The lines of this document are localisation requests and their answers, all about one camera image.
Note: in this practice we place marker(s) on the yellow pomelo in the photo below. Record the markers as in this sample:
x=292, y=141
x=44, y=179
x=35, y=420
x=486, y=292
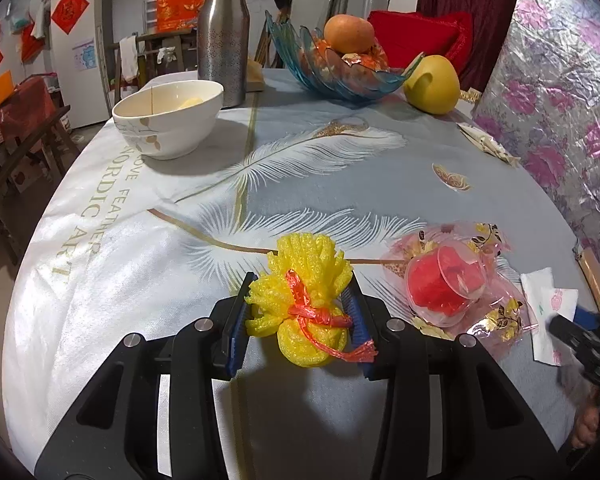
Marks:
x=432, y=85

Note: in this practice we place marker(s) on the small tangerine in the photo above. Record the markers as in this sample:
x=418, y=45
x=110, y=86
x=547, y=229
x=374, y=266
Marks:
x=370, y=58
x=316, y=55

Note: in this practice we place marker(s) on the white refrigerator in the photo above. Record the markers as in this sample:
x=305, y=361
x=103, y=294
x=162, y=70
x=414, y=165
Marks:
x=80, y=95

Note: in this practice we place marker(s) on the blue glass fruit bowl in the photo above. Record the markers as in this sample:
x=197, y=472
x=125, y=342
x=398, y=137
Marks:
x=340, y=85

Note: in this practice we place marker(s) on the stainless steel bottle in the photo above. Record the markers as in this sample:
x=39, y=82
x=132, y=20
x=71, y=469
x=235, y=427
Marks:
x=222, y=45

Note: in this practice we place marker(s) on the white tissue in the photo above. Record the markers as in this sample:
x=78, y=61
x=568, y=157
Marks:
x=540, y=300

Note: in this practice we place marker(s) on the white ceramic bowl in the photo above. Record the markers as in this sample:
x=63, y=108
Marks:
x=170, y=130

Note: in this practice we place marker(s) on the red and gold gift box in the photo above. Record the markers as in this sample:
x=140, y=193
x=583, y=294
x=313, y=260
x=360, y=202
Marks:
x=180, y=9

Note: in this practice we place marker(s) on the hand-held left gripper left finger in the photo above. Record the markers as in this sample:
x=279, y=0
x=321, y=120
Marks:
x=237, y=330

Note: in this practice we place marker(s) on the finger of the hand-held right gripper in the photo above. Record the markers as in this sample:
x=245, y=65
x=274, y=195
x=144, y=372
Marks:
x=586, y=318
x=567, y=332

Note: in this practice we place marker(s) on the person's right hand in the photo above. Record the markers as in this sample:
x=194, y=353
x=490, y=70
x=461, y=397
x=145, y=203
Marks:
x=586, y=425

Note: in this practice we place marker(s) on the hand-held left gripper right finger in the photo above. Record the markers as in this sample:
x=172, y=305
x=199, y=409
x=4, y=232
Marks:
x=354, y=312

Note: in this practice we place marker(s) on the large orange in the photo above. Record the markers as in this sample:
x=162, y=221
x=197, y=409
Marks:
x=349, y=34

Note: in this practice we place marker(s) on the red diamond paper decoration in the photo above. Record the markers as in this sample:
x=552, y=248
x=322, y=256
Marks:
x=70, y=10

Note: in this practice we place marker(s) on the cardboard box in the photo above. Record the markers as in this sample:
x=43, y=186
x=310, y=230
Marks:
x=27, y=175

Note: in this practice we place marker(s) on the pale refrigerator sticker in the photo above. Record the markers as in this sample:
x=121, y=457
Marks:
x=83, y=56

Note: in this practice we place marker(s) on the crumpled beige sachet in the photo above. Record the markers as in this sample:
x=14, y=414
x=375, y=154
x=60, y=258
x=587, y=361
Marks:
x=490, y=144

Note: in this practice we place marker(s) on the red cushion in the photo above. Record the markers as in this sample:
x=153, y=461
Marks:
x=420, y=35

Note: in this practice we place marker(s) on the side table with red cloth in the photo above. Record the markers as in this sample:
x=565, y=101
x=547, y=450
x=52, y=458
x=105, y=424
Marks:
x=15, y=115

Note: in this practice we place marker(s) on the yellow foam fruit net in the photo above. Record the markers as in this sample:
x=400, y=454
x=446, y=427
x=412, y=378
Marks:
x=305, y=270

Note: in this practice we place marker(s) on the floral plastic-covered mattress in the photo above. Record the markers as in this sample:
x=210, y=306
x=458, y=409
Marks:
x=565, y=110

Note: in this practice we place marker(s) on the clear cup with red insert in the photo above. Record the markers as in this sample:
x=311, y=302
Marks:
x=440, y=285

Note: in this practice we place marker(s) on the red jelly cup in wrapper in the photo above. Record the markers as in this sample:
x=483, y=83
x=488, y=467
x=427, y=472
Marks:
x=500, y=310

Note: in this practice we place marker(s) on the gold foil wrapper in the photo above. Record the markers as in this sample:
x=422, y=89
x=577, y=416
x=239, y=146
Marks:
x=470, y=95

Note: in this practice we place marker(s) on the wooden chair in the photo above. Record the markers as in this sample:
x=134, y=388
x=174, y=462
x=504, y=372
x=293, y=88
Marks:
x=150, y=42

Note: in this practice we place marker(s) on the white cloth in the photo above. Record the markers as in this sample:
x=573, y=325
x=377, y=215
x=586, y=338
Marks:
x=129, y=57

